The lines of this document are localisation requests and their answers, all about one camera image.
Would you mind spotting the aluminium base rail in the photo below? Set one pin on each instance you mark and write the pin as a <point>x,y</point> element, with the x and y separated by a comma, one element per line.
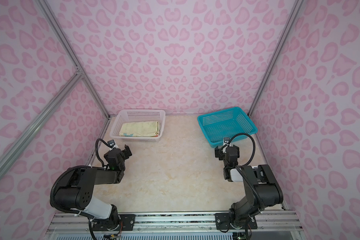
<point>269,225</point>

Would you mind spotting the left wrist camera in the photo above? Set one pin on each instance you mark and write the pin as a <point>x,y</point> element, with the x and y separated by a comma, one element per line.
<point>112,144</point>

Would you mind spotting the white plastic basket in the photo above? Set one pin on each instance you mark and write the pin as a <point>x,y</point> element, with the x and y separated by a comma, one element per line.
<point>127,116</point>

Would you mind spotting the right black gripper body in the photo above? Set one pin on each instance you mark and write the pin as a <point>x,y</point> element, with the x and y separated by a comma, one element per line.
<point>224,163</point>

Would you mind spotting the teal plastic basket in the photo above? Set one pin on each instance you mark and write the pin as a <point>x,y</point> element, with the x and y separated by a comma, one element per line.
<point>225,123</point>

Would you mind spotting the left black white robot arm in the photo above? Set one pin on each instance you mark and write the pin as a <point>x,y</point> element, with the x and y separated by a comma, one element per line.
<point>73,191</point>

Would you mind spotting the aluminium corner post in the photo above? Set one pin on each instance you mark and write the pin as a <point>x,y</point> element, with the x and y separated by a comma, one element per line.
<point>67,46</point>
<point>294,15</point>

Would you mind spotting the right aluminium corner post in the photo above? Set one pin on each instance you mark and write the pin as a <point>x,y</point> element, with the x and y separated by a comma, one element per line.
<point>294,15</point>

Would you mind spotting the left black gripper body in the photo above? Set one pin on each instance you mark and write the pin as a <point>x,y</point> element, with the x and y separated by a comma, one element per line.
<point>123,169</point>

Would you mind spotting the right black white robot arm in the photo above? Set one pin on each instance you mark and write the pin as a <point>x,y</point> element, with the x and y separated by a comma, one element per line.
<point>261,190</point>

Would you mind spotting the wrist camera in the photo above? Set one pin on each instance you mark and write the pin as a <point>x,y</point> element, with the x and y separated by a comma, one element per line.
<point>227,141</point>
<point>112,144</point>

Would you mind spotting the left aluminium corner post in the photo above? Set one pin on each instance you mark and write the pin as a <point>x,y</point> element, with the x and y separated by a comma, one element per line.
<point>67,46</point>

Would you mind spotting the teal cat face towel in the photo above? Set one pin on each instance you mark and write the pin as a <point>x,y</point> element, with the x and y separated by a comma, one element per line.
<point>140,129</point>

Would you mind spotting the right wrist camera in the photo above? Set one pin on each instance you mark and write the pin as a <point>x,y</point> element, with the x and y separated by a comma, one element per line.
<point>227,141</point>

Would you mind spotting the aluminium frame diagonal bar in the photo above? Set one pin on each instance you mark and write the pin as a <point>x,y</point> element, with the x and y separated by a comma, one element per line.
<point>14,151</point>

